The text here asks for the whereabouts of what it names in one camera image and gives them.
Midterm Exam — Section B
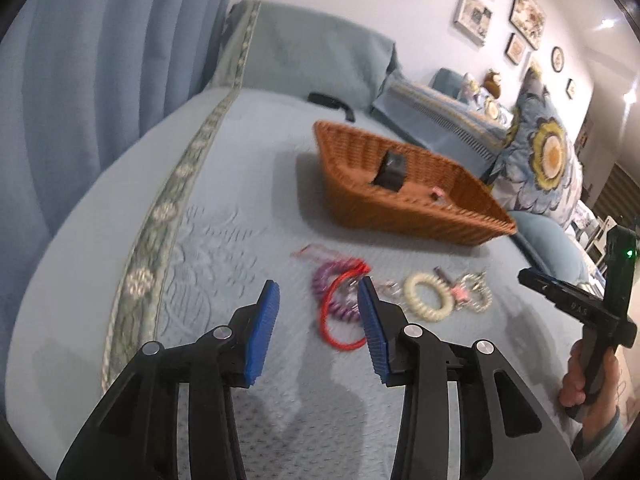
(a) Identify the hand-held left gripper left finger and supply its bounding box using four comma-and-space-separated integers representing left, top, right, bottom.
56, 280, 281, 480

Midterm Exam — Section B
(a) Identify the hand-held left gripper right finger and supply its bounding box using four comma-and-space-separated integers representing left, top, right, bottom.
357, 276, 586, 480

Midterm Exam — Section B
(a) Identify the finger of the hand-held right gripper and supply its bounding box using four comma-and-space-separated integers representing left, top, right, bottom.
518, 267, 608, 333

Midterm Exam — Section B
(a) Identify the red ring bracelet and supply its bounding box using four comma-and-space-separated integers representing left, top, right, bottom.
320, 258, 374, 352

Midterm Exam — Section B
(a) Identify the brown wicker basket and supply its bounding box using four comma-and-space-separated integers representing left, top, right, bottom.
313, 120, 518, 247

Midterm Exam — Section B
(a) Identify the person's right forearm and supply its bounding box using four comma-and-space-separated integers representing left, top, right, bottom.
570, 406, 632, 477

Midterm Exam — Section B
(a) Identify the person's right hand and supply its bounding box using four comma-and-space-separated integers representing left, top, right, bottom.
558, 339, 622, 433

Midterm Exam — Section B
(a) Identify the plain blue cushion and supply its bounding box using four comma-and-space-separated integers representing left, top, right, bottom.
509, 209, 592, 288

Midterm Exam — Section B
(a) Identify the pink bow hair clip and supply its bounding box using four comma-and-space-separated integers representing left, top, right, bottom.
449, 282, 474, 307

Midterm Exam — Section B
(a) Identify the large floral pillow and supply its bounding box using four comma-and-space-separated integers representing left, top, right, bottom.
491, 66, 587, 228

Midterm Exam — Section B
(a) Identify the light blue bedspread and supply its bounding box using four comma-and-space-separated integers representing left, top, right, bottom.
5, 85, 593, 480

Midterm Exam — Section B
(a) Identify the black box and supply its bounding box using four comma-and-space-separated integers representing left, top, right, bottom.
370, 150, 407, 193

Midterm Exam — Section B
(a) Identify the small floral pillow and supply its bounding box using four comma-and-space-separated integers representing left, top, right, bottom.
479, 94, 516, 122

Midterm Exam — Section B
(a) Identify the striped blue blanket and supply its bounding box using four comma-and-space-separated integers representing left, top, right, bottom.
369, 76, 521, 182

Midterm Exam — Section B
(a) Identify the brown stuffed toy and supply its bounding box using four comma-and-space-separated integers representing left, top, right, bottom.
482, 69, 504, 97

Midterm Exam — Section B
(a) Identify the black remote control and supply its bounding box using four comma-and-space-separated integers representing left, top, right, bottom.
307, 92, 356, 124

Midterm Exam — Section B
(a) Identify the small blue pillow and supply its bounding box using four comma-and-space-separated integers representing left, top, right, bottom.
431, 67, 472, 105

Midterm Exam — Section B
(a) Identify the small floral framed picture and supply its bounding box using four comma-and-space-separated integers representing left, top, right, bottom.
504, 33, 531, 66

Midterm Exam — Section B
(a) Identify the large floral framed picture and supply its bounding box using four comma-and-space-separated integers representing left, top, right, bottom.
509, 0, 547, 51

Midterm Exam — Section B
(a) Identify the large grey-blue pillow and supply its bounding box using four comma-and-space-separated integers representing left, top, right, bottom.
219, 0, 401, 117

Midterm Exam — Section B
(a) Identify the white framed picture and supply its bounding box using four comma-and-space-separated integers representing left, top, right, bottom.
453, 0, 494, 47

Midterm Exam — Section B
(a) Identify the silver chain bracelet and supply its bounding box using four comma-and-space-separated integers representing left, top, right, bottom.
377, 280, 407, 307

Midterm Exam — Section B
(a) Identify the cream spiral hair tie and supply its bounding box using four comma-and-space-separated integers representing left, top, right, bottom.
403, 272, 454, 322

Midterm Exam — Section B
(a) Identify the purple spiral hair tie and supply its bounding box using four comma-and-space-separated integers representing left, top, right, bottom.
312, 260, 368, 324

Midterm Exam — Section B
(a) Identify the silver beaded bracelet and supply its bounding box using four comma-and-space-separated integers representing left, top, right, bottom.
457, 270, 494, 314

